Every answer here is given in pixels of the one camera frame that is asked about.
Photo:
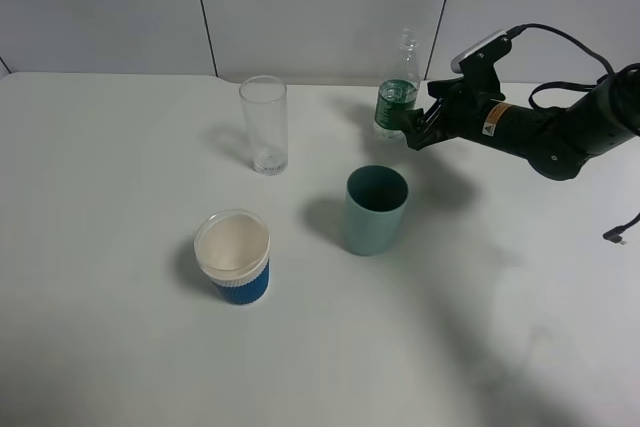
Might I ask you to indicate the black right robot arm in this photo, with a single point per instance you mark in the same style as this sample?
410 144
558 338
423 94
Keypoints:
556 142

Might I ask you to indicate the tall clear glass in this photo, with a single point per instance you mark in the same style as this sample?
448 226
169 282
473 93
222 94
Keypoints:
264 105

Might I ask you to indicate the clear green-label water bottle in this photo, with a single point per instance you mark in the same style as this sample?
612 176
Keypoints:
399 88

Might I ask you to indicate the teal plastic cup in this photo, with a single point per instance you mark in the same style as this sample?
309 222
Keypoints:
375 200

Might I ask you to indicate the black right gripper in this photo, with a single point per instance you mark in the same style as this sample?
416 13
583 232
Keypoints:
471 107

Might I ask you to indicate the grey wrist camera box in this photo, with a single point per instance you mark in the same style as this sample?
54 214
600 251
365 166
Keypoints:
482 55

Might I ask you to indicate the blue white ribbed cup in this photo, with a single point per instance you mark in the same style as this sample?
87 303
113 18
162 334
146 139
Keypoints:
232 249

